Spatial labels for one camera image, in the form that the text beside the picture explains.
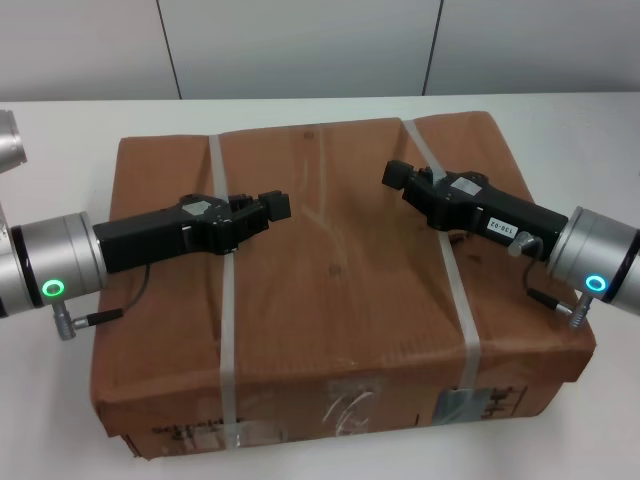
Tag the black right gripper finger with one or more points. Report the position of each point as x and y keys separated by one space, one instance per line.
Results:
x=417 y=171
x=396 y=177

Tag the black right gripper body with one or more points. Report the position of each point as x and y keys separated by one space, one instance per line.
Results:
x=500 y=215

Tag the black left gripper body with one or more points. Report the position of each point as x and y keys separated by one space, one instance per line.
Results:
x=145 y=240

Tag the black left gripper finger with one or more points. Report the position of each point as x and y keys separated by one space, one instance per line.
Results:
x=270 y=196
x=277 y=210

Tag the brown cardboard box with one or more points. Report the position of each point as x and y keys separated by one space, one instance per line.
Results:
x=340 y=300

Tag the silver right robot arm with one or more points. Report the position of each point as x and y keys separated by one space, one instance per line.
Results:
x=600 y=250

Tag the silver right elbow connector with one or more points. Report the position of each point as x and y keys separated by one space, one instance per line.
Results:
x=581 y=312

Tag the silver left elbow connector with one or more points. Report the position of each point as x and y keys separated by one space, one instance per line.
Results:
x=64 y=322

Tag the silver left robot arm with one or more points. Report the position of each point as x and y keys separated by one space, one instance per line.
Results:
x=60 y=255

